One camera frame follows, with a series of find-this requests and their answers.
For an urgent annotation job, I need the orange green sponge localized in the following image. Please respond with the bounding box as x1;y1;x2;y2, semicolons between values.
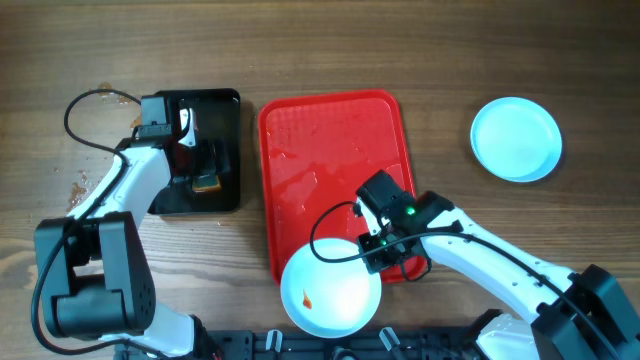
191;174;221;193

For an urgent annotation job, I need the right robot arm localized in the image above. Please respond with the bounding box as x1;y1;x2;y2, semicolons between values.
356;171;639;359

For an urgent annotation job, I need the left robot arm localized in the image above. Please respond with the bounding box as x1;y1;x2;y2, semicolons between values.
31;89;241;359

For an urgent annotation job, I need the black water tray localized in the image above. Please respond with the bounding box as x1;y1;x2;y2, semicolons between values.
142;88;241;215

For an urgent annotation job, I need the red serving tray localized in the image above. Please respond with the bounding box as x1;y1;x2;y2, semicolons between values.
258;89;416;280

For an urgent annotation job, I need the left black cable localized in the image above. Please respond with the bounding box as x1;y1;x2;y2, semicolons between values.
30;88;151;357

